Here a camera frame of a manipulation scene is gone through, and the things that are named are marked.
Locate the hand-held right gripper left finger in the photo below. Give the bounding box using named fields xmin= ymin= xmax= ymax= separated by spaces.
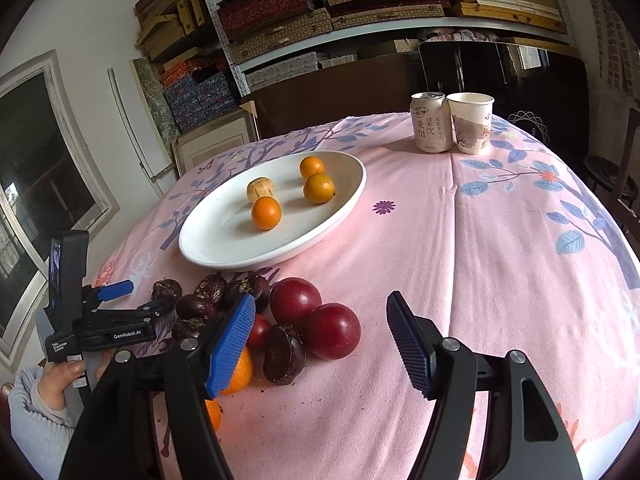
xmin=60 ymin=292 xmax=257 ymax=480

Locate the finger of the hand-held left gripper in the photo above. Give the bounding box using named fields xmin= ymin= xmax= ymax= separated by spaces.
xmin=80 ymin=299 xmax=175 ymax=331
xmin=82 ymin=280 xmax=135 ymax=306

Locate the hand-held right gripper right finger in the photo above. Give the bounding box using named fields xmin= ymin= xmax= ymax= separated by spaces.
xmin=386 ymin=290 xmax=583 ymax=480

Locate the small red plum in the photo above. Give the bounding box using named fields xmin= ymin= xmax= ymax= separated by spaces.
xmin=245 ymin=312 xmax=272 ymax=352

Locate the pile of dark water chestnuts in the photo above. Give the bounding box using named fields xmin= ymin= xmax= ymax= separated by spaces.
xmin=151 ymin=274 xmax=307 ymax=387

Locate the large red plum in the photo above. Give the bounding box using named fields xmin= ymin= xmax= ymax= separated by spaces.
xmin=270 ymin=277 xmax=323 ymax=325
xmin=301 ymin=303 xmax=362 ymax=361

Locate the white oval plate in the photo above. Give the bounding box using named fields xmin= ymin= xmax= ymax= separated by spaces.
xmin=178 ymin=150 xmax=367 ymax=269

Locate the person's left forearm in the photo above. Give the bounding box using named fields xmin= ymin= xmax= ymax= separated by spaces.
xmin=9 ymin=365 xmax=76 ymax=467

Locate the person's left hand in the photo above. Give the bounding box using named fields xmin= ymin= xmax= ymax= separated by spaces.
xmin=42 ymin=350 xmax=116 ymax=413

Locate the pink floral tablecloth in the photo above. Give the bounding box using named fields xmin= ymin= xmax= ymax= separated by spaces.
xmin=95 ymin=112 xmax=640 ymax=480

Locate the white framed window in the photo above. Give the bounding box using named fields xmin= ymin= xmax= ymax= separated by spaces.
xmin=0 ymin=50 xmax=118 ymax=371

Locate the small orange kumquat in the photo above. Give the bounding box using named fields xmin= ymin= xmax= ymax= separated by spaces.
xmin=299 ymin=156 xmax=326 ymax=179
xmin=303 ymin=173 xmax=336 ymax=205
xmin=250 ymin=196 xmax=283 ymax=231

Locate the tan peeled fruit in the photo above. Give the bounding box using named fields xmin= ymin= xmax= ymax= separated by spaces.
xmin=246 ymin=176 xmax=276 ymax=203

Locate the white board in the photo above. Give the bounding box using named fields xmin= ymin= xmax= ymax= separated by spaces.
xmin=108 ymin=57 xmax=173 ymax=196

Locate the framed picture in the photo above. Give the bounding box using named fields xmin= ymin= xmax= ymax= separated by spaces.
xmin=171 ymin=110 xmax=261 ymax=178

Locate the marbled green panel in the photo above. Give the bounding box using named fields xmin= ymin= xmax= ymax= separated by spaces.
xmin=132 ymin=57 xmax=181 ymax=161

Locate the stack of blue patterned boxes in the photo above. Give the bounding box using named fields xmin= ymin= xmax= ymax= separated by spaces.
xmin=160 ymin=57 xmax=238 ymax=133

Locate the beverage can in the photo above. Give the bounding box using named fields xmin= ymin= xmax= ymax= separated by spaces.
xmin=410 ymin=92 xmax=455 ymax=153

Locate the printed paper cup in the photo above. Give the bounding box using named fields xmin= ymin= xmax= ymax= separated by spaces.
xmin=446 ymin=92 xmax=495 ymax=155

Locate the black bag with spiral print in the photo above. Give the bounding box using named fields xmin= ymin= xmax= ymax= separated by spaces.
xmin=507 ymin=110 xmax=551 ymax=146

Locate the dark wooden cabinet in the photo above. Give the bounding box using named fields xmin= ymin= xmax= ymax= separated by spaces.
xmin=240 ymin=52 xmax=423 ymax=141

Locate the dark wooden chair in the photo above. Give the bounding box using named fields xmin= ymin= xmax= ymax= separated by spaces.
xmin=582 ymin=107 xmax=640 ymax=241

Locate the stack of grey patterned boxes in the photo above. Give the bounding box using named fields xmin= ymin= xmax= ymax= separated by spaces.
xmin=245 ymin=50 xmax=358 ymax=92

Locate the black glossy panel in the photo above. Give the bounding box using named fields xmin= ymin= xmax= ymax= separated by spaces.
xmin=419 ymin=40 xmax=591 ymax=161

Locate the white metal shelf rack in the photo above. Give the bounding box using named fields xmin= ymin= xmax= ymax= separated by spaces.
xmin=192 ymin=0 xmax=576 ymax=101

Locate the stack of woven storage boxes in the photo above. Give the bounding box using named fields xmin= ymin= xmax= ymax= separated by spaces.
xmin=135 ymin=0 xmax=568 ymax=63

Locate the pink cloth bundle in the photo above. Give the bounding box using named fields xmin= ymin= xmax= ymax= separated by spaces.
xmin=417 ymin=27 xmax=501 ymax=43

